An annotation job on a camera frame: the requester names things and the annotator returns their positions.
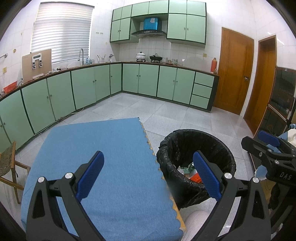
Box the blue tablecloth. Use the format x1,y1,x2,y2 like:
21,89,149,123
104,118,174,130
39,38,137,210
20,117,186,241

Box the green snack wrapper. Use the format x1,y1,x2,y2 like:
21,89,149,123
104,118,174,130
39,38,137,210
181,162,197,174

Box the white window blind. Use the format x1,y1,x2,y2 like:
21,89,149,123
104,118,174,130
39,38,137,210
31,2,95,64

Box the green wall cabinets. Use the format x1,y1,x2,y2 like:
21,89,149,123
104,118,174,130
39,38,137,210
110,0,207,45

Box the row of glass jars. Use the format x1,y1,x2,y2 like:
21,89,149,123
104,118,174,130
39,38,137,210
162,57,184,66

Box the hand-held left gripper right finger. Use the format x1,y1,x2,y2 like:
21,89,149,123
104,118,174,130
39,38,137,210
193,150,271,241

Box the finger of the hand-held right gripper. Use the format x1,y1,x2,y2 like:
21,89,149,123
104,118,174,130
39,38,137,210
258,130,296,153
241,136,275,160

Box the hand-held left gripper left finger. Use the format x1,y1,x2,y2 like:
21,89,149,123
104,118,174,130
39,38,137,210
26,151,104,241

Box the red basin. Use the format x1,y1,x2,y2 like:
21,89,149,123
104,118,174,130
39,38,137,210
3,81,18,93

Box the dark glass cabinet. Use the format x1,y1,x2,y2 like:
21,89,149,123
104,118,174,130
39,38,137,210
254,66,296,144

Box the green base cabinets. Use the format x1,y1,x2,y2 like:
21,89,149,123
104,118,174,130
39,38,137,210
0,61,220,149

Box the wooden door with knob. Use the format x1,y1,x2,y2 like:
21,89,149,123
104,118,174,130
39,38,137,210
213,27,255,115

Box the range hood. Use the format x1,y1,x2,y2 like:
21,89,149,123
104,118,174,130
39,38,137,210
131,30,167,37

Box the plain wooden door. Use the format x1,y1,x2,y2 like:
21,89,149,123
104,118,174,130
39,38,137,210
243,35,277,135

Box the wooden chair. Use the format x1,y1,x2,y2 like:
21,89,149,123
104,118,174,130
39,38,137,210
0,141,31,204

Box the black bagged trash bin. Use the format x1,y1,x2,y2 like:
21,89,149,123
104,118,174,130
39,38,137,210
157,129,237,209

